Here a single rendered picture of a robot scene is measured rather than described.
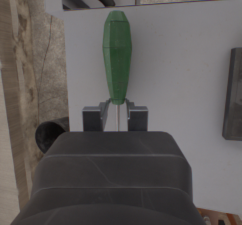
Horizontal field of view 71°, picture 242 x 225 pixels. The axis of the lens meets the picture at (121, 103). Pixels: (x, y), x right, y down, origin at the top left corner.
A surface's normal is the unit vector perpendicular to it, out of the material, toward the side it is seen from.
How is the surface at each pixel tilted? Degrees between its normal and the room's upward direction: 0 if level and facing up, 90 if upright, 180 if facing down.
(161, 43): 0
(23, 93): 40
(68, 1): 90
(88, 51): 0
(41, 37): 0
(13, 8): 32
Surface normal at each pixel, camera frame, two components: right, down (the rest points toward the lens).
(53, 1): -0.23, 0.20
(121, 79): 0.29, 0.37
